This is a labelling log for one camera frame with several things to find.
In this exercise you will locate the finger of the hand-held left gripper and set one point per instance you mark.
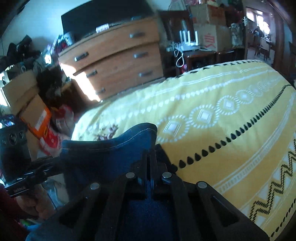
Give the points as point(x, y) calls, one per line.
point(45, 165)

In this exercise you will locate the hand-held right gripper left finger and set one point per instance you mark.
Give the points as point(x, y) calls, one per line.
point(138, 182)

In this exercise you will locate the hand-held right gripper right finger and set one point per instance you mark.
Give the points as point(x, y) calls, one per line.
point(160, 177)

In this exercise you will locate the blue denim pants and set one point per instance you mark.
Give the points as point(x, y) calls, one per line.
point(129, 143)

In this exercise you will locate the person's left forearm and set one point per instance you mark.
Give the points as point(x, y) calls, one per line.
point(9, 220)

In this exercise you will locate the person's left hand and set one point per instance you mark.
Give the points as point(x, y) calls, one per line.
point(38, 204)

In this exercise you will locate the red and white plastic bag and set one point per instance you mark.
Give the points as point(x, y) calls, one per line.
point(59, 129)

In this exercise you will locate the orange edged cardboard box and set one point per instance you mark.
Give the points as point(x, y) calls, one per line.
point(37, 118)

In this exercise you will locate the large tan cardboard box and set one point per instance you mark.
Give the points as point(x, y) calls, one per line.
point(19, 90)

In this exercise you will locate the yellow patterned blanket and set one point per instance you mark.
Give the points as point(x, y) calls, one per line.
point(219, 150)

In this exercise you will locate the pile of dark clothes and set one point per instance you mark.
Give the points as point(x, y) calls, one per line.
point(20, 51)

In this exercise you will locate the dark wooden chair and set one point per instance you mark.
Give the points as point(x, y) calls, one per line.
point(198, 60)

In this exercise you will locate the wooden dresser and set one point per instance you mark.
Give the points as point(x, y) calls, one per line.
point(115, 46)

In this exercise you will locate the white router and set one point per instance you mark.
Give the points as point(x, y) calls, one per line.
point(188, 41)

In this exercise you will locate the red printed cardboard box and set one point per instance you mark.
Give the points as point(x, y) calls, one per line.
point(210, 38)

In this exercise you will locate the black television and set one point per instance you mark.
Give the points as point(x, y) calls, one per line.
point(97, 16)

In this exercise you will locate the plain brown cardboard box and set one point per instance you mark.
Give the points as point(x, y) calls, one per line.
point(208, 14)

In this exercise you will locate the wooden door frame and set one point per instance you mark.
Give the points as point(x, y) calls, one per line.
point(278, 34)

